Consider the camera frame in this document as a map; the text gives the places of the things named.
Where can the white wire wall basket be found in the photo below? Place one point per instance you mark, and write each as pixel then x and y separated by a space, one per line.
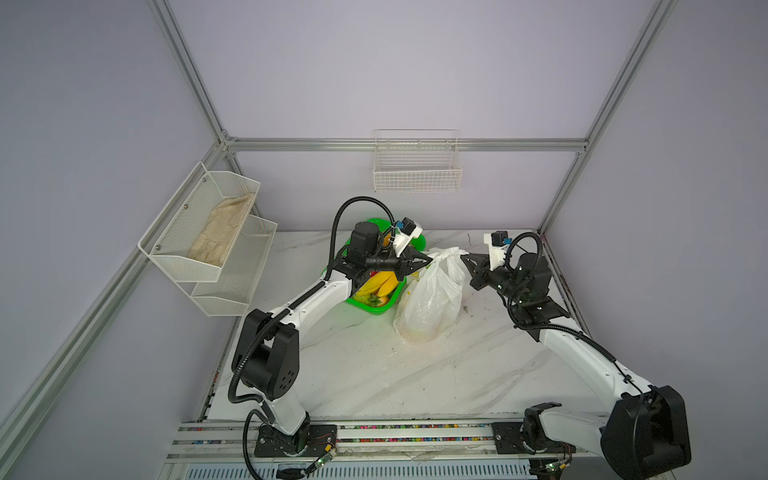
pixel 416 160

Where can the lower yellow banana bunch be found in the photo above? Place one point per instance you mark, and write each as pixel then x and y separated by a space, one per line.
pixel 377 291

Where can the green plastic basket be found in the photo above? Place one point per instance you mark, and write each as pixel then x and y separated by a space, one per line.
pixel 356 286

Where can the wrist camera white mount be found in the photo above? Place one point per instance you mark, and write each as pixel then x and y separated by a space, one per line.
pixel 405 231
pixel 498 243

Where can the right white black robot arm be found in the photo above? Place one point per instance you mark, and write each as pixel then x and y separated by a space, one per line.
pixel 643 431

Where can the lower white mesh shelf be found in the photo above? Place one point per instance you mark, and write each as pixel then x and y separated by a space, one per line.
pixel 232 293

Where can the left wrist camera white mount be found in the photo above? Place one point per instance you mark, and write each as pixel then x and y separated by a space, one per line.
pixel 405 231

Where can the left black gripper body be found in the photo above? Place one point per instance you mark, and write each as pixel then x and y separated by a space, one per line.
pixel 384 260

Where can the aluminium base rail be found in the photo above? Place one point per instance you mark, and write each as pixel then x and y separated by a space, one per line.
pixel 399 449

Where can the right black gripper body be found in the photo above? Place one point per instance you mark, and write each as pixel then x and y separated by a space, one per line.
pixel 502 281

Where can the upper white mesh shelf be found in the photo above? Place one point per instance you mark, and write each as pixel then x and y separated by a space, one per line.
pixel 169 241

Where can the beige cloth in shelf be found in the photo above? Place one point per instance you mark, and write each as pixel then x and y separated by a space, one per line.
pixel 219 233

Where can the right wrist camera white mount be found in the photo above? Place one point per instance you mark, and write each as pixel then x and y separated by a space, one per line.
pixel 498 243

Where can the white lemon print plastic bag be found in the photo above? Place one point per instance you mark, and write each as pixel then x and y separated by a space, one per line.
pixel 433 297

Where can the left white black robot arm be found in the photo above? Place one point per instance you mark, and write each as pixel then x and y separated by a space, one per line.
pixel 266 361

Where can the white mesh shelf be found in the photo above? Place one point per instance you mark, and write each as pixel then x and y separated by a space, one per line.
pixel 232 293
pixel 169 241

